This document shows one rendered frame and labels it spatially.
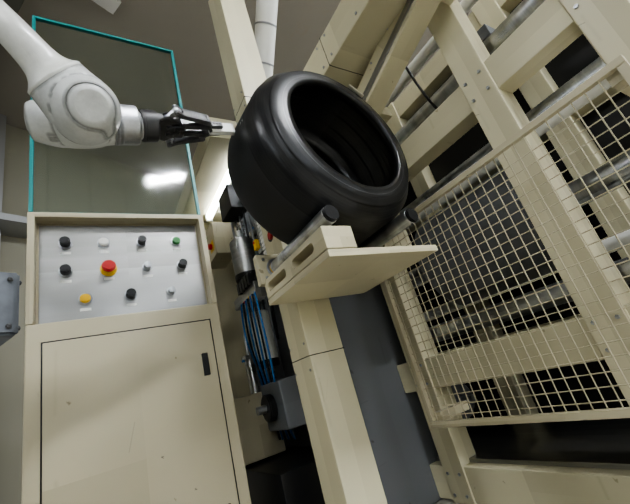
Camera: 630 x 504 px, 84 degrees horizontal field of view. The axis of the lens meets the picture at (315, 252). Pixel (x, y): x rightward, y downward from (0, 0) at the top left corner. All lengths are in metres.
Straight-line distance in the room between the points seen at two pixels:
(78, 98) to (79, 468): 0.92
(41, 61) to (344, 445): 1.09
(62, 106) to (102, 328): 0.74
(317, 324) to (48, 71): 0.88
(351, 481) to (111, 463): 0.65
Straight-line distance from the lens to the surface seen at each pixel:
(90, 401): 1.25
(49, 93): 0.77
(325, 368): 1.13
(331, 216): 0.84
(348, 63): 1.56
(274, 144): 0.91
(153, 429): 1.25
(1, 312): 0.28
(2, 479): 3.68
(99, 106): 0.73
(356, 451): 1.16
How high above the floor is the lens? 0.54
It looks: 20 degrees up
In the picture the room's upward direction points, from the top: 16 degrees counter-clockwise
